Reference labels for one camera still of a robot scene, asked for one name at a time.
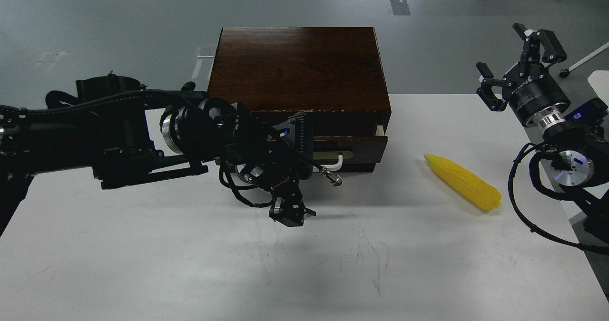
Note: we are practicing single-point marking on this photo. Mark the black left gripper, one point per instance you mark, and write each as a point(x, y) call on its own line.
point(290, 215)

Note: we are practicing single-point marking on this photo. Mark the wooden drawer with white handle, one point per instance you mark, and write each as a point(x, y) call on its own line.
point(351, 153)

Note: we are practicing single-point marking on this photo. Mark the white office chair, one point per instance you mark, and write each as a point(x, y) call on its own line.
point(564, 73)

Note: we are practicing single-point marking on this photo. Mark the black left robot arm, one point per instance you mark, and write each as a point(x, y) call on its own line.
point(130, 135)

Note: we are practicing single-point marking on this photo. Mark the dark wooden drawer cabinet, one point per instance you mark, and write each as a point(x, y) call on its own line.
point(333, 74)

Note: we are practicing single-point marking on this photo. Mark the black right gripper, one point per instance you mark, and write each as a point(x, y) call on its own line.
point(528, 86)

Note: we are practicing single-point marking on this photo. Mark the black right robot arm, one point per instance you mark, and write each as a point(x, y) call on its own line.
point(573, 154)

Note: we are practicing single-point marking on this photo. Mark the yellow corn cob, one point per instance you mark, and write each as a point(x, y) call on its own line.
point(469, 185)

